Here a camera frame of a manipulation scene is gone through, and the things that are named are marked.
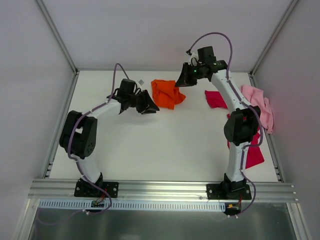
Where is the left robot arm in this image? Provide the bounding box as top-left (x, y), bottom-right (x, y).
top-left (59, 78), bottom-right (160, 198)

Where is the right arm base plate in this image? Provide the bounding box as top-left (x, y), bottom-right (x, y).
top-left (206, 183), bottom-right (252, 200)

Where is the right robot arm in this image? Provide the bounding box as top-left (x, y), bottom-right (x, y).
top-left (175, 46), bottom-right (261, 200)

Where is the left aluminium frame post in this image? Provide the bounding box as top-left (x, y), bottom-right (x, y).
top-left (34, 0), bottom-right (78, 75)

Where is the magenta t shirt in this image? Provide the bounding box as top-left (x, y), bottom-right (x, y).
top-left (204, 90), bottom-right (265, 169)

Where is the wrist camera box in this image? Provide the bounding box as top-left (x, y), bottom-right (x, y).
top-left (138, 79), bottom-right (145, 85)
top-left (189, 56), bottom-right (198, 66)

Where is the white slotted cable duct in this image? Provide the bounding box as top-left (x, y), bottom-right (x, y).
top-left (38, 199), bottom-right (226, 213)

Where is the aluminium frame post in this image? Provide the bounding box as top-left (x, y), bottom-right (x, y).
top-left (249, 0), bottom-right (300, 76)
top-left (34, 0), bottom-right (78, 75)

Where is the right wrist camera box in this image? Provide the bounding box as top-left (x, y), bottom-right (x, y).
top-left (189, 56), bottom-right (198, 66)

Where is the right aluminium frame post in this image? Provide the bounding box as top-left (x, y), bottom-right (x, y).
top-left (249, 0), bottom-right (300, 76)

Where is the light pink t shirt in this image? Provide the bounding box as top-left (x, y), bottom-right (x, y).
top-left (240, 84), bottom-right (274, 134)

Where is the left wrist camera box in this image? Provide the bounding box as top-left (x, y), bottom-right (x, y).
top-left (138, 79), bottom-right (145, 85)

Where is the orange t shirt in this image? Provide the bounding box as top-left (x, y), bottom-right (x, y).
top-left (151, 79), bottom-right (186, 110)

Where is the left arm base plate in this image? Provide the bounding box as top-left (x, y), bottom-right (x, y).
top-left (73, 181), bottom-right (119, 198)

